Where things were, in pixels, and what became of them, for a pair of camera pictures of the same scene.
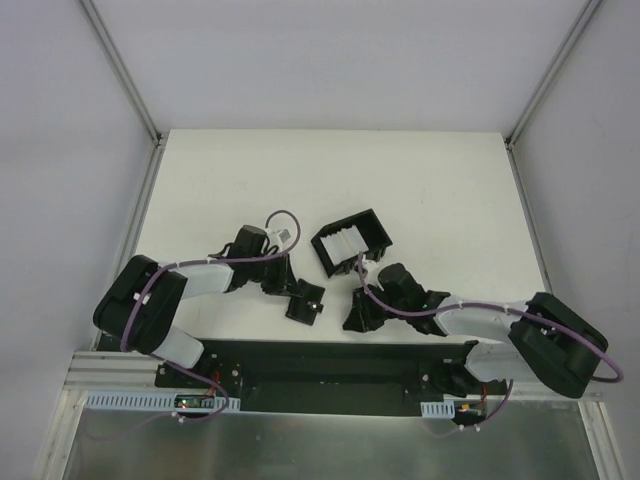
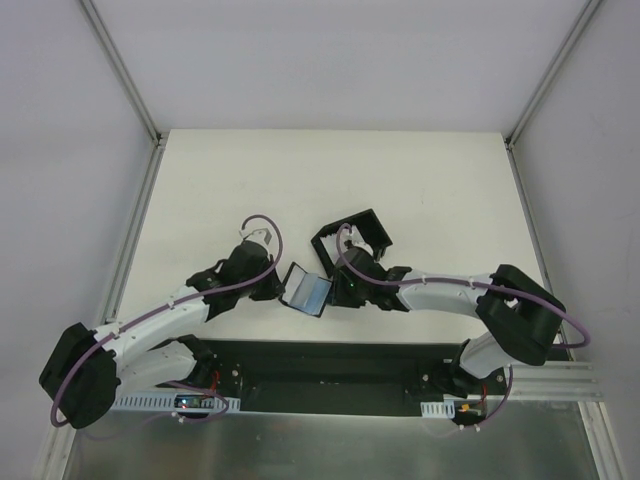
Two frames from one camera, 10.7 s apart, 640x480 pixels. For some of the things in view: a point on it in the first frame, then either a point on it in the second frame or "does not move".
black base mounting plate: [317, 376] does not move
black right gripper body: [382, 307] -> [338, 292]
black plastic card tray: [373, 233] does not move
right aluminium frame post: [589, 10] does not move
